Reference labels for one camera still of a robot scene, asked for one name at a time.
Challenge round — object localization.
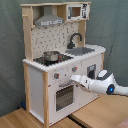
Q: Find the black toy faucet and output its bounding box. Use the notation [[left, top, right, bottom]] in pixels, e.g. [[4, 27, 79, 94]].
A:
[[67, 33, 82, 49]]

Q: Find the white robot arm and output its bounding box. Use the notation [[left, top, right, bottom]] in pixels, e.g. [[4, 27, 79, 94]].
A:
[[71, 70, 128, 96]]

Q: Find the grey toy sink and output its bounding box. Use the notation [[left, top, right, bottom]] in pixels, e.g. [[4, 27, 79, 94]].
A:
[[66, 47, 94, 56]]

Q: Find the red stove knob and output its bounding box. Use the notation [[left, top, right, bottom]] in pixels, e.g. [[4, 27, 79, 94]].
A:
[[72, 66, 78, 72], [54, 73, 60, 79]]

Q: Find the black toy stovetop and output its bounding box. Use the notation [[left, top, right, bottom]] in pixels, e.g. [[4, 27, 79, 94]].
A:
[[35, 54, 71, 66]]

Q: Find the toy oven door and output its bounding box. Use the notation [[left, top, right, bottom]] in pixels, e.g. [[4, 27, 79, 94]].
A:
[[56, 84, 74, 111]]

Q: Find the wooden toy kitchen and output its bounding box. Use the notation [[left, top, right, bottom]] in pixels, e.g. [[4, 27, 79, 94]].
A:
[[22, 2, 105, 127]]

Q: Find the left red stove knob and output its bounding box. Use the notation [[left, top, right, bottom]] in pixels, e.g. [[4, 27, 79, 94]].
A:
[[54, 73, 60, 79]]

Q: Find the cabinet door with dispenser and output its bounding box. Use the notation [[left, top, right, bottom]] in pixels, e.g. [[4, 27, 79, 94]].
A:
[[80, 56, 102, 105]]

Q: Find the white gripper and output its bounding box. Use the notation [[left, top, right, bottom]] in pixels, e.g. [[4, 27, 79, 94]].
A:
[[71, 75, 91, 89]]

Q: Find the toy microwave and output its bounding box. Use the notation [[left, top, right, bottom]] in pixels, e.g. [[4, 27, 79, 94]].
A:
[[67, 3, 90, 21]]

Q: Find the grey range hood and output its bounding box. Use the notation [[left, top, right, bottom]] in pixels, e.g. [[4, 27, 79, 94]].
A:
[[35, 5, 64, 27]]

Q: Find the silver toy pot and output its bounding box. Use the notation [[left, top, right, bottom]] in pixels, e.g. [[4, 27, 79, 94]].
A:
[[44, 51, 59, 61]]

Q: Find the right red stove knob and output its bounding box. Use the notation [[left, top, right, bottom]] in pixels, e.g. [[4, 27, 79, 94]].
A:
[[72, 66, 78, 72]]

